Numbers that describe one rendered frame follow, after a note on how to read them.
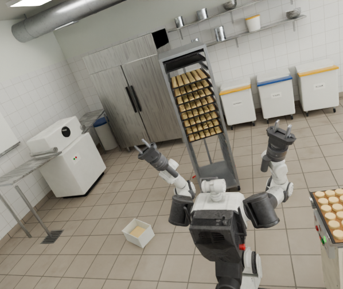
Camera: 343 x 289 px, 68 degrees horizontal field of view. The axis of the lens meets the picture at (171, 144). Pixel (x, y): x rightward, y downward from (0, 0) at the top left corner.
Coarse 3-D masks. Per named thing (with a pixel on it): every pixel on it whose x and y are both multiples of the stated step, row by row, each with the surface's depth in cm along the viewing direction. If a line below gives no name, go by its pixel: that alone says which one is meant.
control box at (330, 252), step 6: (318, 216) 152; (318, 222) 149; (318, 228) 152; (324, 228) 144; (318, 234) 156; (324, 234) 141; (324, 240) 144; (324, 246) 147; (330, 252) 140; (330, 258) 142
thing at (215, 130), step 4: (212, 128) 300; (216, 128) 296; (220, 128) 298; (200, 132) 300; (204, 132) 302; (208, 132) 294; (212, 132) 290; (216, 132) 290; (188, 136) 306; (192, 136) 297; (196, 136) 294; (200, 136) 292; (204, 136) 290; (192, 140) 291
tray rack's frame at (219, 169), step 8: (176, 48) 299; (184, 48) 271; (192, 48) 247; (200, 48) 247; (160, 56) 274; (168, 56) 250; (176, 56) 249; (184, 72) 317; (208, 152) 365; (200, 168) 372; (208, 168) 365; (216, 168) 359; (224, 168) 353; (208, 176) 348; (216, 176) 342; (224, 176) 336; (232, 184) 316; (200, 192) 327; (208, 192) 317
